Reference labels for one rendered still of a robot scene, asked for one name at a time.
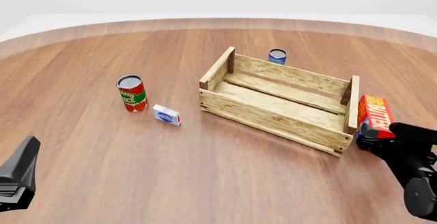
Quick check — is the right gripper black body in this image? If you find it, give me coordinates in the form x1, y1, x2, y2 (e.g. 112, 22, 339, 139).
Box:
373, 138, 437, 184

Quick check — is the small white blue box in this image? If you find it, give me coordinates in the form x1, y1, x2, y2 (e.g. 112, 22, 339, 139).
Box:
152, 103, 182, 127

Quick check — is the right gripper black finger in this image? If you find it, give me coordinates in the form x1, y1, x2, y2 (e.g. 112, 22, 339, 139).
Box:
389, 122, 437, 146
356, 122, 395, 158

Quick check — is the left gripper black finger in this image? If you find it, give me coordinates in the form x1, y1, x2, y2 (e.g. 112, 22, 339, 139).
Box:
0, 135, 42, 189

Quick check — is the wooden slat tray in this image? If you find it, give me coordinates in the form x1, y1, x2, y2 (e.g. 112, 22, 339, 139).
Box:
199, 46, 361, 158

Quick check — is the red butter box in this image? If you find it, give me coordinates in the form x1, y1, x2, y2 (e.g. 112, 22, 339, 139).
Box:
354, 94, 396, 150

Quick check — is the red tomato sauce can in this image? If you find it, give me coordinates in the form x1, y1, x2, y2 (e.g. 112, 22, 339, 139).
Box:
115, 74, 149, 113

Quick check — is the blue tin can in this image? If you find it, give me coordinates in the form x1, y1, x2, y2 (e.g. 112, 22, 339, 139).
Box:
268, 48, 287, 66

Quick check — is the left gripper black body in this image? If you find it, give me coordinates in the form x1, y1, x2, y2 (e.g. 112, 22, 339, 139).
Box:
0, 176, 37, 213

